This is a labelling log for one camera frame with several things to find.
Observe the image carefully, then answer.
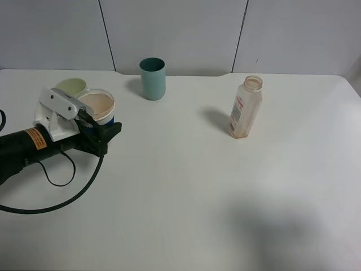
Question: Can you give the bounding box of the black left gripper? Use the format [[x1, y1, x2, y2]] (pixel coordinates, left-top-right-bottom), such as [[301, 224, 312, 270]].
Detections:
[[1, 121, 122, 169]]

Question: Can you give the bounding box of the glass cup with blue sleeve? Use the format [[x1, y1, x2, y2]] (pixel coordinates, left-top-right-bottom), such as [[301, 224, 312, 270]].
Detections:
[[76, 89, 115, 125]]

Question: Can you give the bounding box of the clear plastic drink bottle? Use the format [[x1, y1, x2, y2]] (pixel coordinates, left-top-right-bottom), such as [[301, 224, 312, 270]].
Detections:
[[228, 75, 263, 139]]

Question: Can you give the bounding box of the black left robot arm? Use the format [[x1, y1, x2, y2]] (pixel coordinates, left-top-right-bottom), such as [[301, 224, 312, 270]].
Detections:
[[1, 122, 122, 183]]

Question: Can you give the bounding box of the pale green plastic cup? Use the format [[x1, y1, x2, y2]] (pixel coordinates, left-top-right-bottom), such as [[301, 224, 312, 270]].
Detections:
[[55, 78, 89, 98]]

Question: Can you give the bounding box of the teal plastic cup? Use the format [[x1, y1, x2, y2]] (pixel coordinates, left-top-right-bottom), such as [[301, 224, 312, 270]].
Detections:
[[139, 58, 166, 100]]

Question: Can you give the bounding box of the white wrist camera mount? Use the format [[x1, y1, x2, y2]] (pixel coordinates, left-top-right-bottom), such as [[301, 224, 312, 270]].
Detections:
[[33, 88, 94, 142]]

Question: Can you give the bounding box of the black left camera cable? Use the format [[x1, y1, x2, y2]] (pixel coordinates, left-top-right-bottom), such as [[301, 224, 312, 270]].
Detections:
[[0, 108, 105, 215]]

